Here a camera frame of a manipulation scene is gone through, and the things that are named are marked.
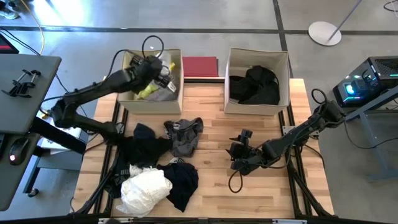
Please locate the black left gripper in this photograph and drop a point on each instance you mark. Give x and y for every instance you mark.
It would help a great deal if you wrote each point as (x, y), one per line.
(155, 71)

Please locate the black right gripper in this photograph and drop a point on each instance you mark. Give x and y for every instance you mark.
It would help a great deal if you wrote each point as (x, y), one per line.
(244, 157)

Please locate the dark grey garment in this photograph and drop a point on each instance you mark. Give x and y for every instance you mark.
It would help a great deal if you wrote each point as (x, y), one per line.
(186, 140)

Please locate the black garment with white stripes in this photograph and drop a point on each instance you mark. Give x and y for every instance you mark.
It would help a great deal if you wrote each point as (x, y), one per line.
(119, 180)

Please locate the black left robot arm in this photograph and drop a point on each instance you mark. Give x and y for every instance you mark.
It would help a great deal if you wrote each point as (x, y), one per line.
(102, 84)

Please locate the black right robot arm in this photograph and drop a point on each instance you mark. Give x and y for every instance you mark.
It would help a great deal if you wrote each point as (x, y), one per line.
(298, 133)

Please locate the yellow-green garment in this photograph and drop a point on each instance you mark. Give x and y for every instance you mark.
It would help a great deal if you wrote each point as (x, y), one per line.
(146, 92)

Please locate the beige fabric storage bin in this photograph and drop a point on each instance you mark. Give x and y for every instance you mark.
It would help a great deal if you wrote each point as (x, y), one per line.
(252, 109)
(149, 107)

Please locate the black garment pile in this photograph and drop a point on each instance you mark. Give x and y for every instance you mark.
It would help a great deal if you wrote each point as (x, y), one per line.
(255, 90)

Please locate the black clamp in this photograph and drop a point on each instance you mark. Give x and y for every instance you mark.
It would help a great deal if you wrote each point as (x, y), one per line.
(21, 87)

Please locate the grey metal table stand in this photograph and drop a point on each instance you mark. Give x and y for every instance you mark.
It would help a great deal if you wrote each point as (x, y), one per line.
(384, 175)

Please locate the grey side desk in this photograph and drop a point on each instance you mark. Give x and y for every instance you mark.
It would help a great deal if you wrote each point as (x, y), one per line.
(18, 109)

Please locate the white round stand base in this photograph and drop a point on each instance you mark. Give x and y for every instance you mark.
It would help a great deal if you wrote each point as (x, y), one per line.
(320, 32)

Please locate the dark device with red stripe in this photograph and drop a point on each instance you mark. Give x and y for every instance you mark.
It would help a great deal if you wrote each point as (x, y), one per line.
(7, 46)

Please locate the black computer mouse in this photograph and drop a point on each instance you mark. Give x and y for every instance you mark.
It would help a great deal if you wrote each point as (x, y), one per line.
(18, 149)

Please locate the grey shoe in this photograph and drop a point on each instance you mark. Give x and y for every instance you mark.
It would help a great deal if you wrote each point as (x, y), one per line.
(7, 14)

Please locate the black computer case with lights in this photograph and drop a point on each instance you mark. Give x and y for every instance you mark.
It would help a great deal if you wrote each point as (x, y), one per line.
(382, 71)

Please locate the grey stand pole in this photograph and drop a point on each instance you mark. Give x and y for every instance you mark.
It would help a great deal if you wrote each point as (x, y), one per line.
(345, 20)

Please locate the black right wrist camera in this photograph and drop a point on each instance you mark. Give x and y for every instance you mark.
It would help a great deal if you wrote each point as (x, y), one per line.
(246, 133)

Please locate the silver metal bracket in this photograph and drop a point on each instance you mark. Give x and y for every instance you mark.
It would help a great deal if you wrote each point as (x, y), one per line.
(115, 220)
(289, 221)

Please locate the black aluminium table frame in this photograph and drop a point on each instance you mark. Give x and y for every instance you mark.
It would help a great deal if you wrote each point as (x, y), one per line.
(186, 221)

